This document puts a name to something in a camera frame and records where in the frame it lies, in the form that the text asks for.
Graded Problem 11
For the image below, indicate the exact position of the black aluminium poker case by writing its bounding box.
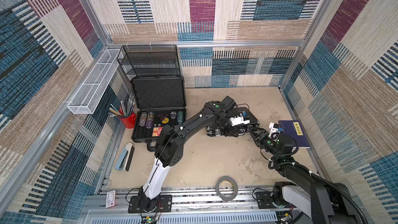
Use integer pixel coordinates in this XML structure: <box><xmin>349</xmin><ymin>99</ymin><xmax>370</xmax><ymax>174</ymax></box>
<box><xmin>206</xmin><ymin>107</ymin><xmax>260</xmax><ymax>137</ymax></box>

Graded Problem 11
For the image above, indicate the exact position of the grey plastic poker case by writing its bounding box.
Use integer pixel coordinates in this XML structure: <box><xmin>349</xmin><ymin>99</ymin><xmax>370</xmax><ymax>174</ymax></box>
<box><xmin>130</xmin><ymin>75</ymin><xmax>187</xmax><ymax>152</ymax></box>

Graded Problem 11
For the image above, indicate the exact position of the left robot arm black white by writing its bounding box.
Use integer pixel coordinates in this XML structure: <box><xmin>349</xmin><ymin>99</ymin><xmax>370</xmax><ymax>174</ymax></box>
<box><xmin>138</xmin><ymin>96</ymin><xmax>250</xmax><ymax>212</ymax></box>

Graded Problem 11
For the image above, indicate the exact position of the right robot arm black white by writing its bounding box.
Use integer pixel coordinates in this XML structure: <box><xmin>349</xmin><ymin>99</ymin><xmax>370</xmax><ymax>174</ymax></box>
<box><xmin>248</xmin><ymin>127</ymin><xmax>368</xmax><ymax>224</ymax></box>

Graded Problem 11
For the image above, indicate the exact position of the purple book yellow label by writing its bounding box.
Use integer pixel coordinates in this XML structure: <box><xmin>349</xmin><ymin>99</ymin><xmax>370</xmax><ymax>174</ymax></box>
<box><xmin>278</xmin><ymin>120</ymin><xmax>310</xmax><ymax>148</ymax></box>

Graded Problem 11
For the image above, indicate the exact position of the teal chip stack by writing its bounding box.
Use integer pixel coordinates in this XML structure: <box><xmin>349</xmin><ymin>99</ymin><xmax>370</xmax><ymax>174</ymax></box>
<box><xmin>177</xmin><ymin>111</ymin><xmax>184</xmax><ymax>124</ymax></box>

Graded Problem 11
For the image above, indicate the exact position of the green purple short chip stack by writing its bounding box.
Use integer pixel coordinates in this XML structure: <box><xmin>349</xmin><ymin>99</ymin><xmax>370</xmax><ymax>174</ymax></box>
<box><xmin>170</xmin><ymin>111</ymin><xmax>177</xmax><ymax>119</ymax></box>

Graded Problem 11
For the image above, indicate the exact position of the yellow big blind button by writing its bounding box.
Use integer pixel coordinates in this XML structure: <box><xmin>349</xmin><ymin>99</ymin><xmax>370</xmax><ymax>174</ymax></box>
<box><xmin>162</xmin><ymin>117</ymin><xmax>170</xmax><ymax>124</ymax></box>

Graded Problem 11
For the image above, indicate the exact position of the grey tape roll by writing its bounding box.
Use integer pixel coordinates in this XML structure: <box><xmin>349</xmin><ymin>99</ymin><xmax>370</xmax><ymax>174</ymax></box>
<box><xmin>215</xmin><ymin>176</ymin><xmax>238</xmax><ymax>202</ymax></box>

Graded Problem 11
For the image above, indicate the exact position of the black red dealer card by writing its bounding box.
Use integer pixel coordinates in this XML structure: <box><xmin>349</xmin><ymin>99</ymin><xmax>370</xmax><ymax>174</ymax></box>
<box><xmin>158</xmin><ymin>115</ymin><xmax>169</xmax><ymax>122</ymax></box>

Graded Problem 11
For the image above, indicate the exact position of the red Texas Holdem card box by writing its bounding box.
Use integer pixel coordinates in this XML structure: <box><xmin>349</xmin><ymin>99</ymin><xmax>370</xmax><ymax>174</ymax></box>
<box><xmin>152</xmin><ymin>127</ymin><xmax>163</xmax><ymax>137</ymax></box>

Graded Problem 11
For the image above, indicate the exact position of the mixed colour chip stack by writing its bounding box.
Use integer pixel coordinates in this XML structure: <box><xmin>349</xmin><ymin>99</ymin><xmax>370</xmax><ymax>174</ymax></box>
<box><xmin>138</xmin><ymin>112</ymin><xmax>148</xmax><ymax>127</ymax></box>

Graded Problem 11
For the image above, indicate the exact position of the red pencil cup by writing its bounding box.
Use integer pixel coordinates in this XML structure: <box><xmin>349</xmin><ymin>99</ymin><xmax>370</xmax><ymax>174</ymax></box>
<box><xmin>120</xmin><ymin>113</ymin><xmax>136</xmax><ymax>129</ymax></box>

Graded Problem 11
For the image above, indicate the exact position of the bundle of coloured pencils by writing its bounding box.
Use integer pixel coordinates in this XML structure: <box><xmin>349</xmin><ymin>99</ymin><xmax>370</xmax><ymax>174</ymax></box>
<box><xmin>108</xmin><ymin>94</ymin><xmax>136</xmax><ymax>119</ymax></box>

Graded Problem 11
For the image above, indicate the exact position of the light blue stapler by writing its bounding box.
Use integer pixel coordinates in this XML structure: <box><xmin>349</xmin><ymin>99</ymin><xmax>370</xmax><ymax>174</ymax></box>
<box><xmin>115</xmin><ymin>143</ymin><xmax>135</xmax><ymax>172</ymax></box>

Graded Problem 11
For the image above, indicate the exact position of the red white label card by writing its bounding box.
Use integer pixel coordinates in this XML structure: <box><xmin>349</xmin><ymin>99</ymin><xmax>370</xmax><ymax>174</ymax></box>
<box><xmin>105</xmin><ymin>190</ymin><xmax>116</xmax><ymax>208</ymax></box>

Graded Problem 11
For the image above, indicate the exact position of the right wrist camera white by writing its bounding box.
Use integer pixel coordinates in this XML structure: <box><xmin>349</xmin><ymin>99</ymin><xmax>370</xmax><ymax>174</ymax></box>
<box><xmin>269</xmin><ymin>122</ymin><xmax>280</xmax><ymax>140</ymax></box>

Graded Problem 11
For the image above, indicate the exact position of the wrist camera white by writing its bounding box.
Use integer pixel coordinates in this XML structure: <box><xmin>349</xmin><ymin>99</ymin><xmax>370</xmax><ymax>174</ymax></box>
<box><xmin>230</xmin><ymin>114</ymin><xmax>250</xmax><ymax>127</ymax></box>
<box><xmin>269</xmin><ymin>122</ymin><xmax>280</xmax><ymax>140</ymax></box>

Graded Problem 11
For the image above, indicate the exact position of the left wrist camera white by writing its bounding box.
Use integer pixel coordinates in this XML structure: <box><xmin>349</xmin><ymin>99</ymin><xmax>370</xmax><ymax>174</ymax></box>
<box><xmin>230</xmin><ymin>114</ymin><xmax>250</xmax><ymax>127</ymax></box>

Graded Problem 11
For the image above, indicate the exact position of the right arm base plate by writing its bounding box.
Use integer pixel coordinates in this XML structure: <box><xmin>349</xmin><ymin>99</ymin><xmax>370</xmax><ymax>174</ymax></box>
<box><xmin>254</xmin><ymin>191</ymin><xmax>278</xmax><ymax>209</ymax></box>

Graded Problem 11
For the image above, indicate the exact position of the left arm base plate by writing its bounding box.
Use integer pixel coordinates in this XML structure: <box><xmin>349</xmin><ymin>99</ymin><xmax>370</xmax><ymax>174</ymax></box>
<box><xmin>127</xmin><ymin>195</ymin><xmax>173</xmax><ymax>214</ymax></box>

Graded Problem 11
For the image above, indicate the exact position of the black wire mesh shelf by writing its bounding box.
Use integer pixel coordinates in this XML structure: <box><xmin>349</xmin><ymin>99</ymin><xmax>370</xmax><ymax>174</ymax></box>
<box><xmin>117</xmin><ymin>45</ymin><xmax>181</xmax><ymax>80</ymax></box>

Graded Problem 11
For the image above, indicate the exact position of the white wire mesh basket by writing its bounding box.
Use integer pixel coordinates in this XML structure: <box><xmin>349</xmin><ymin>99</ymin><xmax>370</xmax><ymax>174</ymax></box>
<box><xmin>67</xmin><ymin>49</ymin><xmax>119</xmax><ymax>115</ymax></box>

